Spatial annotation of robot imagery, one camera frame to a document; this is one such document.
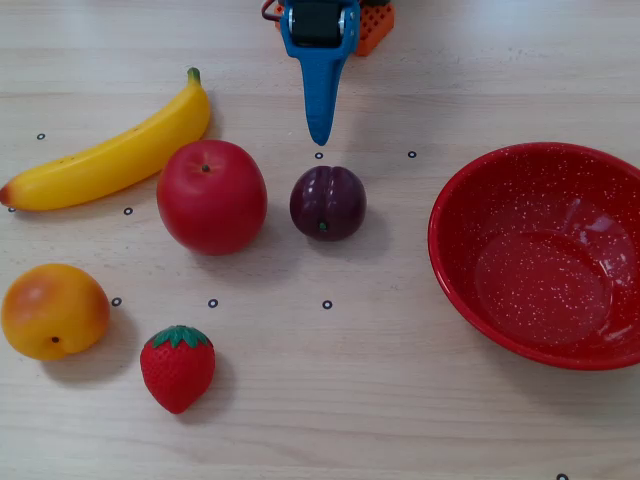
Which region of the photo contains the blue gripper body black servo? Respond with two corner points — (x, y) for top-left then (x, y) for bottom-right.
(292, 0), (347, 50)

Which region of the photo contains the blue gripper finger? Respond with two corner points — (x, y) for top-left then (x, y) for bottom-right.
(278, 0), (362, 147)

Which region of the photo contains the purple toy plum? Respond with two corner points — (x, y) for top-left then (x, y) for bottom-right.
(289, 165), (368, 243)

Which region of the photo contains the red toy apple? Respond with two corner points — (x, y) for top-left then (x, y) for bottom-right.
(156, 139), (269, 257)

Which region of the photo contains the orange robot base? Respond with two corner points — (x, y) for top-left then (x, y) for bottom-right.
(352, 2), (396, 57)

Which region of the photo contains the red speckled enamel bowl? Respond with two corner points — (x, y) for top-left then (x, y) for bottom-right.
(427, 142), (640, 372)

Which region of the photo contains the yellow toy banana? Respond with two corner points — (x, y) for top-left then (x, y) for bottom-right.
(0, 67), (212, 212)

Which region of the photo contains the red toy strawberry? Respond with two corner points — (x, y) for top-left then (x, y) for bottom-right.
(139, 325), (217, 415)

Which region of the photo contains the orange yellow toy peach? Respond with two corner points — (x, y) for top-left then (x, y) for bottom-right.
(0, 263), (111, 362)

